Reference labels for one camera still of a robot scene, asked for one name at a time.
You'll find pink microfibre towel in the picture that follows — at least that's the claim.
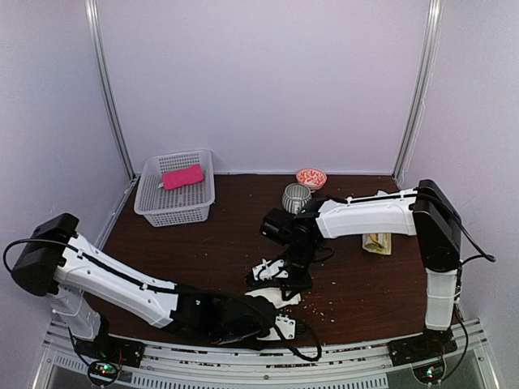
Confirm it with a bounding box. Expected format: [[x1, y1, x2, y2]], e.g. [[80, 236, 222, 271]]
[[160, 164, 204, 190]]

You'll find white perforated plastic basket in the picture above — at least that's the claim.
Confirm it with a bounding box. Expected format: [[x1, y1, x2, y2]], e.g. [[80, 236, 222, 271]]
[[134, 149, 216, 227]]

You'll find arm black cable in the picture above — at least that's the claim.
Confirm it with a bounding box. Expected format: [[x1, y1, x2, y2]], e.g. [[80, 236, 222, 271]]
[[440, 194, 498, 384], [2, 238, 324, 361]]

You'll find right aluminium corner post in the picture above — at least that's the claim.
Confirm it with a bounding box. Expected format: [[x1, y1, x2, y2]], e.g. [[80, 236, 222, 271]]
[[392, 0, 444, 187]]

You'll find beige towel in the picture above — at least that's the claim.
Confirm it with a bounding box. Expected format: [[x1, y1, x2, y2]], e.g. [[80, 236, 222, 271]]
[[244, 287, 302, 309]]

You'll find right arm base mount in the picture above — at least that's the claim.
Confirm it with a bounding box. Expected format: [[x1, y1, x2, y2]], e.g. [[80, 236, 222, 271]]
[[387, 334, 457, 366]]

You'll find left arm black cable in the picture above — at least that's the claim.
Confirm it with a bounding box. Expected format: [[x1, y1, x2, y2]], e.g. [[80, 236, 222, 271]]
[[2, 238, 324, 361]]

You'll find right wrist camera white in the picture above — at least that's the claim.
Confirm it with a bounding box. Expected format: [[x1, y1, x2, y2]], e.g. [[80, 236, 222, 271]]
[[246, 259, 289, 284]]

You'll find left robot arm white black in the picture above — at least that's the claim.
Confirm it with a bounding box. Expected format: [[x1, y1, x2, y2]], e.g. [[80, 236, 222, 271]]
[[9, 213, 283, 360]]

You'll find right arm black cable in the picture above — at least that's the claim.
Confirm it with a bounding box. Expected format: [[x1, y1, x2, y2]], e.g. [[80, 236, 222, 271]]
[[440, 194, 498, 384]]

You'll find aluminium front rail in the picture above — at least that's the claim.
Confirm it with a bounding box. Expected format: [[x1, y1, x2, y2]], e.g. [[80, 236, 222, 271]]
[[30, 319, 500, 389]]

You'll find red white patterned bowl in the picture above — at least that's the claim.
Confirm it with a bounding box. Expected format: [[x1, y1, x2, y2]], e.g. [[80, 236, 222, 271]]
[[296, 168, 328, 191]]

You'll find aluminium corner post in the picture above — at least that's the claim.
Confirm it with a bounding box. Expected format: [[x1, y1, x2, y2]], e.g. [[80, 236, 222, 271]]
[[392, 0, 444, 187], [84, 0, 137, 181]]

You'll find left aluminium corner post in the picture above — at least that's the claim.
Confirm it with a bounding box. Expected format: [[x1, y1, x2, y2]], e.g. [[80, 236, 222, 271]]
[[84, 0, 137, 181]]

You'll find grey striped ceramic mug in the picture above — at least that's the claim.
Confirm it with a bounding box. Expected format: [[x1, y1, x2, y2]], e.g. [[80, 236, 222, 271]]
[[281, 183, 311, 215]]

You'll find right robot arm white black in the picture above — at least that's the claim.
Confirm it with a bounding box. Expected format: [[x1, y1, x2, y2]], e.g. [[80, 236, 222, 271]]
[[250, 180, 462, 358]]

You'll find yellow green patterned towel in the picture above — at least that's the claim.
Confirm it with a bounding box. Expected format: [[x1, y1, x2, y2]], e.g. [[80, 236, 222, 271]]
[[362, 233, 392, 256]]

